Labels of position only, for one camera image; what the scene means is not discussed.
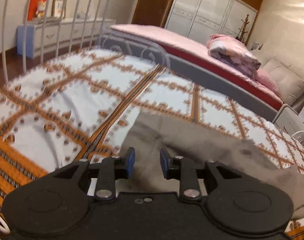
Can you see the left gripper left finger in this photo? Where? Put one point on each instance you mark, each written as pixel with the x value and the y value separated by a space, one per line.
pixel 57 202

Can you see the grey brown pants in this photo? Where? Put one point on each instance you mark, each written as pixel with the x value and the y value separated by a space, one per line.
pixel 152 132

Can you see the white nightstand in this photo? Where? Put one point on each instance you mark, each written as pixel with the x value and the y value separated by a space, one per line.
pixel 287 120

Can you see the pink pillow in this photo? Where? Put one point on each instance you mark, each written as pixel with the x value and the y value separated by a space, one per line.
pixel 263 77

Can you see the red box with plush toy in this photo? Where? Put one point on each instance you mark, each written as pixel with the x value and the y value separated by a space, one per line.
pixel 33 8

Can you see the wooden coat stand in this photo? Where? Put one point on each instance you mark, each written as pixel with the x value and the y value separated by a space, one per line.
pixel 243 29

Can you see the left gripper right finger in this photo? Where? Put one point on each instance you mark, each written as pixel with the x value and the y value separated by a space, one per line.
pixel 231 199

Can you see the folded pink floral quilt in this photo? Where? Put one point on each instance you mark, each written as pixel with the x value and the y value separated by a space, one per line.
pixel 234 53

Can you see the pink sheet large bed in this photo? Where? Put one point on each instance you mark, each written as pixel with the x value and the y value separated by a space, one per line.
pixel 191 60

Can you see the white wardrobe with brown top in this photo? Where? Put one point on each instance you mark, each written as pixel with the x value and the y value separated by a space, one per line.
pixel 199 19

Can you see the brown wooden door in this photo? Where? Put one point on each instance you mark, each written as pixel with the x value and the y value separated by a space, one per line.
pixel 152 12

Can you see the orange white patterned bedsheet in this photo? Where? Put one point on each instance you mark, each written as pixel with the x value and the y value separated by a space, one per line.
pixel 81 106

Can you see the beige padded headboard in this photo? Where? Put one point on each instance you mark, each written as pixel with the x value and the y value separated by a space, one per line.
pixel 290 85

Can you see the white low drawer cabinet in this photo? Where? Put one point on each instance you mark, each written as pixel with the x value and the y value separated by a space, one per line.
pixel 69 33

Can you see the white metal bed frame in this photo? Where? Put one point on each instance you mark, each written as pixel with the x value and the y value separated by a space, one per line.
pixel 126 131

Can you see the framed picture on cabinet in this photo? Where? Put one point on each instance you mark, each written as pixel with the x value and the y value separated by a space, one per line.
pixel 57 8

